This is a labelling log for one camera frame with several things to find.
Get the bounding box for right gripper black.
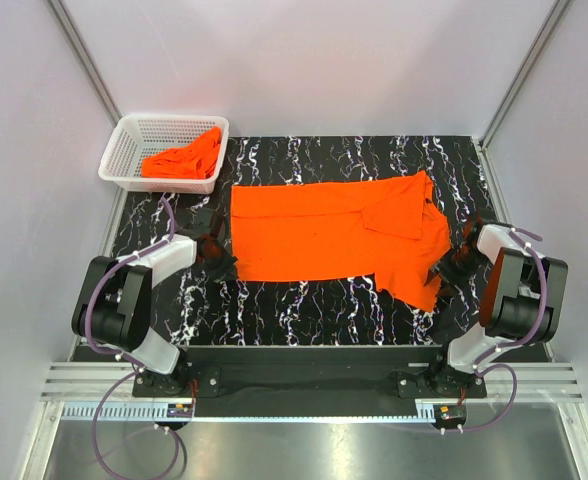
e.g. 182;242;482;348
426;244;488;297

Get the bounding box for orange t shirt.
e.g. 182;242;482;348
230;171;450;312

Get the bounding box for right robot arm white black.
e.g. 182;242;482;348
422;215;568;397

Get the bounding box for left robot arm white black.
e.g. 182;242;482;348
71;234;237;396

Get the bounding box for orange t shirts in basket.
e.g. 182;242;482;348
141;127;222;180

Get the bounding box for black marble pattern mat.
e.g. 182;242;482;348
104;136;493;347

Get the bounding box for white plastic basket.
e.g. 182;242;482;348
98;113;229;195

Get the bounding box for right connector box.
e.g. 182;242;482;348
436;405;466;421

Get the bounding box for connector box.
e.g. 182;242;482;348
167;403;194;418
436;405;466;421

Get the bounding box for left connector box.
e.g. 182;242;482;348
167;403;194;418

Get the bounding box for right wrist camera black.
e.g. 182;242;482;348
463;209;497;238

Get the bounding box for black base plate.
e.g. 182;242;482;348
132;344;490;419

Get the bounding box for aluminium frame rail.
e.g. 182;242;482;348
40;362;582;424

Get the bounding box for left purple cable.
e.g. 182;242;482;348
83;197;188;476

